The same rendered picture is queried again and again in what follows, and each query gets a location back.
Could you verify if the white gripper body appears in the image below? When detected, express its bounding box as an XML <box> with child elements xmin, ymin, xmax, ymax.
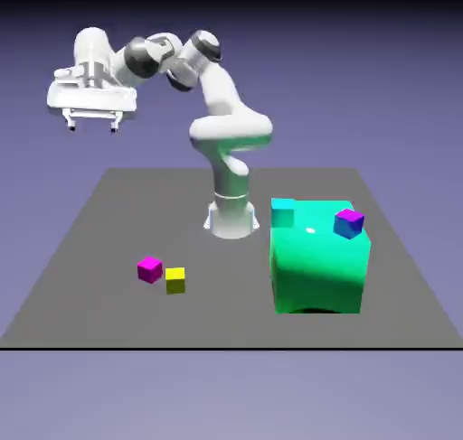
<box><xmin>46</xmin><ymin>80</ymin><xmax>138</xmax><ymax>121</ymax></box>

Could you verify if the small magenta cube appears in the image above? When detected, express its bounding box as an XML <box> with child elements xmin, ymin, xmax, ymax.
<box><xmin>137</xmin><ymin>256</ymin><xmax>164</xmax><ymax>285</ymax></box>

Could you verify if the small yellow cube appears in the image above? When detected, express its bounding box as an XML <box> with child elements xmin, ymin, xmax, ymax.
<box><xmin>165</xmin><ymin>267</ymin><xmax>186</xmax><ymax>295</ymax></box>

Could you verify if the small cyan cube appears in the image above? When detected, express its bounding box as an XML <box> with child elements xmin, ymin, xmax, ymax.
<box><xmin>270</xmin><ymin>198</ymin><xmax>296</xmax><ymax>229</ymax></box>

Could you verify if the small purple cube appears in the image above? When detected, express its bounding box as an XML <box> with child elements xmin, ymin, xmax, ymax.
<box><xmin>333</xmin><ymin>208</ymin><xmax>365</xmax><ymax>240</ymax></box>

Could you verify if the large green box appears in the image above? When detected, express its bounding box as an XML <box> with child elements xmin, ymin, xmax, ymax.
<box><xmin>269</xmin><ymin>198</ymin><xmax>373</xmax><ymax>315</ymax></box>

